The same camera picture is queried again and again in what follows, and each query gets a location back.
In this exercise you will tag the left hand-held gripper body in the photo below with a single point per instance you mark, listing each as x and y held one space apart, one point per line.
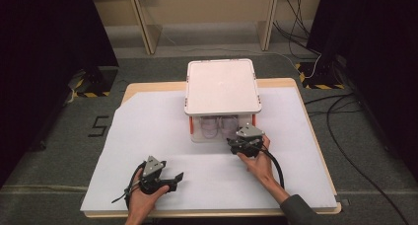
153 179

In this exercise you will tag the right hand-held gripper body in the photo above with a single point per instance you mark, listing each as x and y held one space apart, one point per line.
249 142

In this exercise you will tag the white storage box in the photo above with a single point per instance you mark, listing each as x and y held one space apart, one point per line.
222 87

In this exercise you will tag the person's left hand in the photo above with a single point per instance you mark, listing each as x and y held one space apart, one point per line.
144 202

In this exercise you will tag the person's right hand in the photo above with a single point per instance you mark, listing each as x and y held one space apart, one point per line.
259 165

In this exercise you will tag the white table sheet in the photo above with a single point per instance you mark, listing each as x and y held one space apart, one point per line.
151 126

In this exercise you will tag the wooden table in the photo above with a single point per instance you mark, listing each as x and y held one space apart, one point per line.
157 86

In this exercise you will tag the black hazard-striped stand base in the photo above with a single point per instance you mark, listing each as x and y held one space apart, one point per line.
320 74
102 80

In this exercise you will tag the beige desk leg panel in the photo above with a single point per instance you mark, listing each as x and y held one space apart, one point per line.
267 21
146 24

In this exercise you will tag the black curtain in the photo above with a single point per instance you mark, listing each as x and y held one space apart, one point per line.
42 60
378 54

